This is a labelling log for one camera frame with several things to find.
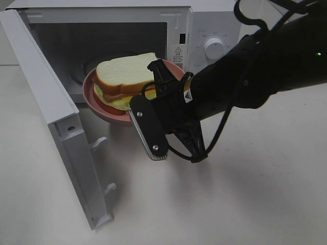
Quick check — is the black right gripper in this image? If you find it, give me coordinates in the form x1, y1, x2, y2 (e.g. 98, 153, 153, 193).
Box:
142, 59, 207, 163

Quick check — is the toast sandwich with lettuce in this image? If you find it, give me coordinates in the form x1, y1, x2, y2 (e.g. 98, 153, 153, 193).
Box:
91, 53, 157, 114

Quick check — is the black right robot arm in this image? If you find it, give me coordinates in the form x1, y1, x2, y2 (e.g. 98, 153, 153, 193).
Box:
130, 2, 326, 163

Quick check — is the upper white power knob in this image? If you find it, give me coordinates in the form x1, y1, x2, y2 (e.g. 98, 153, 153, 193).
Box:
204, 36, 225, 60

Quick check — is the glass microwave turntable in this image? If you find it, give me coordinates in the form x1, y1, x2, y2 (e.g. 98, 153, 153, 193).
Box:
68, 52, 124, 86

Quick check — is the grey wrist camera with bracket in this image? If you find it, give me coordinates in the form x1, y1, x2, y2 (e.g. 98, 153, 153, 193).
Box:
128, 95, 169, 161

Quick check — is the pink round plate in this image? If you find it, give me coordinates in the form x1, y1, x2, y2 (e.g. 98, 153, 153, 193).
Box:
82, 60, 184, 126

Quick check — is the white warning label sticker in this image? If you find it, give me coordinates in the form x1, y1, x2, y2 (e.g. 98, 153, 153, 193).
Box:
171, 44, 184, 65

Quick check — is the black camera cable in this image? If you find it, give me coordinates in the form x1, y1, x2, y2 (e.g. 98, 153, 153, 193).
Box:
141, 0, 322, 162

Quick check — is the white microwave oven body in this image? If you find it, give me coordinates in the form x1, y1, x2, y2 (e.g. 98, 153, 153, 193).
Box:
4, 1, 241, 103

